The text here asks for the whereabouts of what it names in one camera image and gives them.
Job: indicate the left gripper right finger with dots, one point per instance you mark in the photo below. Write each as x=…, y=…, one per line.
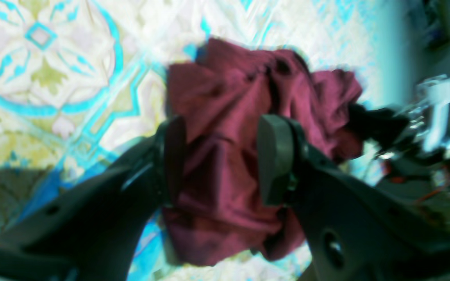
x=354, y=233

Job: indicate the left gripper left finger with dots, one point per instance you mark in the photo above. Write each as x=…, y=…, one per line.
x=90, y=233

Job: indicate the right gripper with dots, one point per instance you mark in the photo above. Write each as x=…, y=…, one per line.
x=422, y=125

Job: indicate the dark red t-shirt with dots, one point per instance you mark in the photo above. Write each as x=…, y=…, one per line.
x=221, y=96

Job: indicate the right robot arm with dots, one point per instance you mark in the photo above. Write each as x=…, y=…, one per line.
x=411, y=164

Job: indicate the patterned tablecloth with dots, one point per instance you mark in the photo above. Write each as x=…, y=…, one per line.
x=83, y=80

